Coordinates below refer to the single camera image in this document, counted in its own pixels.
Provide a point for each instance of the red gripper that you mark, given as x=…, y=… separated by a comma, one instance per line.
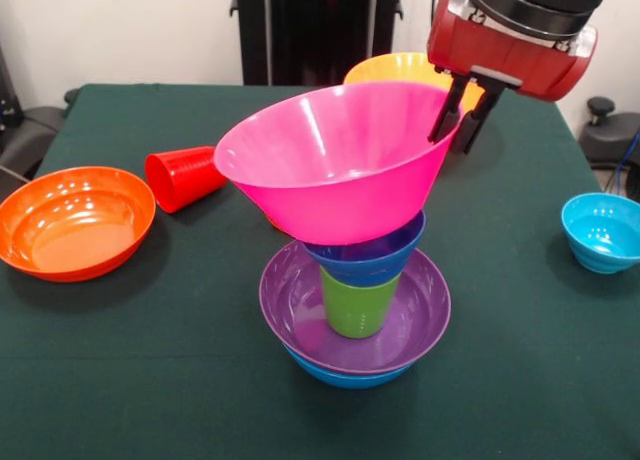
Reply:
x=505, y=62

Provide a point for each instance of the large yellow bowl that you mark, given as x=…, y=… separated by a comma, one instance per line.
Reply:
x=395, y=70

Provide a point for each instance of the large pink bowl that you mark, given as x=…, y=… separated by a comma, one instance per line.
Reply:
x=330, y=180

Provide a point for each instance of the small dark blue bowl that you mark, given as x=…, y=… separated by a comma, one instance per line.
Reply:
x=370, y=265

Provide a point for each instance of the purple bowl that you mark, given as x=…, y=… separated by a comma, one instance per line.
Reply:
x=425, y=310

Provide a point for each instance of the green cup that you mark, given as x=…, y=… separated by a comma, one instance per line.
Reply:
x=357, y=305

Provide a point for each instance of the sky blue bowl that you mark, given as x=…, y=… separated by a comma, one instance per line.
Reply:
x=345, y=377

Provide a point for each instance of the red cup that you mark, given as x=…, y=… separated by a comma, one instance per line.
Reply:
x=180, y=180

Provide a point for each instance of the orange bowl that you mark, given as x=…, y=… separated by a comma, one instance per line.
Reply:
x=75, y=225

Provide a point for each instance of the black stand base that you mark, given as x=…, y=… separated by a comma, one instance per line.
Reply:
x=610, y=130
x=25, y=135

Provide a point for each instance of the small cyan ribbed bowl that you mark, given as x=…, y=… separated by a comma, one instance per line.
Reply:
x=602, y=235

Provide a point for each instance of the dark green tablecloth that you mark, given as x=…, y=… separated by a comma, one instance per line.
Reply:
x=150, y=380

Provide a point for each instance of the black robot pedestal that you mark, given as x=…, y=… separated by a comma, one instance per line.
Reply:
x=320, y=30

